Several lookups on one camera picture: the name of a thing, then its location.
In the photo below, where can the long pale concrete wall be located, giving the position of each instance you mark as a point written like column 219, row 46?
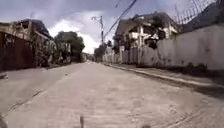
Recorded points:
column 193, row 50

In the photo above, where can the raised concrete kerb strip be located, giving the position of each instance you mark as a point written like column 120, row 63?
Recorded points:
column 173, row 78

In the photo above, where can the large dark green tree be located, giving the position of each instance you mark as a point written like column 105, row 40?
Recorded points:
column 70, row 43

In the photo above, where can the utility pole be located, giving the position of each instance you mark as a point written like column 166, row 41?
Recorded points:
column 101, row 30

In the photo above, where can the grey concrete road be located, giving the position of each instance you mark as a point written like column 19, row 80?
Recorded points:
column 100, row 96

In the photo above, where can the unfinished concrete building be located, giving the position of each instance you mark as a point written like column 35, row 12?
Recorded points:
column 30, row 30

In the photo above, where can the metal spike railing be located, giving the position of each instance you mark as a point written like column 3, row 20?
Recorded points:
column 191, row 11

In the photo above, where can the pale multi-storey house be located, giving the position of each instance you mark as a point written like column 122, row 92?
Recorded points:
column 143, row 30

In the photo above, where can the dark red metal fence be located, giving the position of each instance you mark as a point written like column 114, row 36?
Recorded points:
column 15, row 53

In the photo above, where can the small dark tree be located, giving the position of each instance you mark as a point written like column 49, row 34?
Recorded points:
column 99, row 52

